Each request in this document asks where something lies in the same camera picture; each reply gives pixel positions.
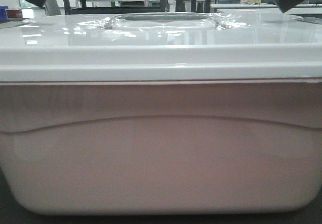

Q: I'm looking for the black metal frame rack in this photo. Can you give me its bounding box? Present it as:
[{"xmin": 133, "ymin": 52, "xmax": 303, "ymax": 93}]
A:
[{"xmin": 63, "ymin": 0, "xmax": 197, "ymax": 15}]

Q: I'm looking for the grey office chair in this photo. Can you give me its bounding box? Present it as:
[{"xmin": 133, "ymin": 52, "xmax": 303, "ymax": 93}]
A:
[{"xmin": 44, "ymin": 0, "xmax": 61, "ymax": 16}]

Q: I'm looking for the white glossy bin lid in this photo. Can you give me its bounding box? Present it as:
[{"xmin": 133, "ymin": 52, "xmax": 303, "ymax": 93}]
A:
[{"xmin": 1, "ymin": 12, "xmax": 321, "ymax": 85}]

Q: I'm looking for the white translucent plastic bin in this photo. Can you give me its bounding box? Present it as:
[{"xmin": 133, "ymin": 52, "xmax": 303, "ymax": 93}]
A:
[{"xmin": 1, "ymin": 82, "xmax": 321, "ymax": 215}]

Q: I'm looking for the small blue bin far left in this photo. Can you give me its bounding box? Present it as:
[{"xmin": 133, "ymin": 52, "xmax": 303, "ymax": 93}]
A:
[{"xmin": 0, "ymin": 5, "xmax": 8, "ymax": 20}]

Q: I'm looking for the red brown box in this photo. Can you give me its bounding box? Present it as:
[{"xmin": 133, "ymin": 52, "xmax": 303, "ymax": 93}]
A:
[{"xmin": 6, "ymin": 8, "xmax": 23, "ymax": 18}]

